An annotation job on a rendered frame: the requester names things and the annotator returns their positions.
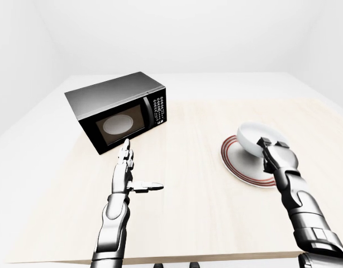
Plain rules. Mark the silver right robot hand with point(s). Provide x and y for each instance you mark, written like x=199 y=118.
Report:
x=290 y=190

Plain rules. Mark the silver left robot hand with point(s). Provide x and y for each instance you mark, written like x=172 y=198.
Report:
x=121 y=178

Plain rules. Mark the white bowl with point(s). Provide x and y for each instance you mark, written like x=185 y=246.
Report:
x=249 y=139

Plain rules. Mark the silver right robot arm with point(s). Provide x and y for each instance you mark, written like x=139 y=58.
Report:
x=314 y=234

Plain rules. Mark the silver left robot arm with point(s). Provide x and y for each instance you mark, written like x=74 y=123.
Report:
x=111 y=237

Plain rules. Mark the white microwave turntable plate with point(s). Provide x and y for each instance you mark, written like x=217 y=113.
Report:
x=118 y=124

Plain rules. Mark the white plate with red rings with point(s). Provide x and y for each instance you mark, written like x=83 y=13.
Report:
x=238 y=162

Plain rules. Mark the black and silver microwave oven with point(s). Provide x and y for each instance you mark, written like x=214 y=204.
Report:
x=110 y=92

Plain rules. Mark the small dark shape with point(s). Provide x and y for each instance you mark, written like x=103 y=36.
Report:
x=194 y=265
x=158 y=265

